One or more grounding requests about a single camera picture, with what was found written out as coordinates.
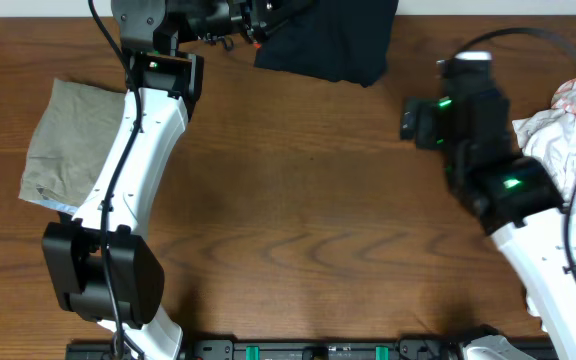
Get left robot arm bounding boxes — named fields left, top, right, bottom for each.
left=42, top=0, right=306, bottom=359

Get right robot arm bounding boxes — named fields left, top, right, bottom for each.
left=401, top=96, right=576, bottom=359

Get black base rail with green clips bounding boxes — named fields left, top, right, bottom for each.
left=65, top=337, right=559, bottom=360

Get black leggings with red waistband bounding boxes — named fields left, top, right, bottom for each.
left=254, top=0, right=399, bottom=87

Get olive green fabric bag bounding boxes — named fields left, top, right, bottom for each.
left=19, top=79, right=125, bottom=214

